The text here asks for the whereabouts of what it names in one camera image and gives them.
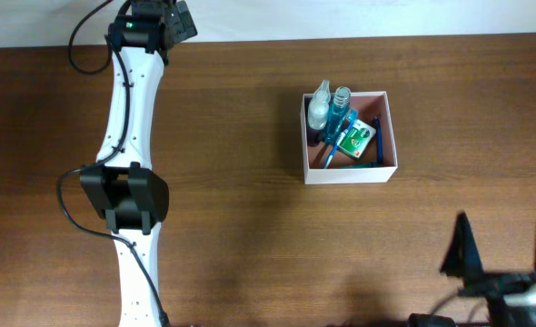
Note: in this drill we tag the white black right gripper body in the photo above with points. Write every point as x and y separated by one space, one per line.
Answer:
502 282

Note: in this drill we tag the clear bottle purple liquid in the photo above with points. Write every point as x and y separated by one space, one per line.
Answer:
317 113

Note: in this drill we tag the blue disposable razor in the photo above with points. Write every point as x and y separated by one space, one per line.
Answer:
378 136

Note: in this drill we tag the green white soap bar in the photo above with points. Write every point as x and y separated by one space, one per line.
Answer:
356 140

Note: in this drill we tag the blue mouthwash bottle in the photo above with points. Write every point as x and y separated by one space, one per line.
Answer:
339 108

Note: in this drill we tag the blue white toothbrush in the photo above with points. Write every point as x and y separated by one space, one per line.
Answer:
350 118

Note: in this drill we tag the green red toothpaste tube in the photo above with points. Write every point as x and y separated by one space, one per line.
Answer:
362 166

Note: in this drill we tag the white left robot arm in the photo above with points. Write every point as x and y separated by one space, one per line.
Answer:
121 185

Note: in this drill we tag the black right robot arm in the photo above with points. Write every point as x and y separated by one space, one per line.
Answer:
499 314

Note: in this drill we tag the white cardboard box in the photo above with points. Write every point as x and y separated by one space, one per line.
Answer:
368 105

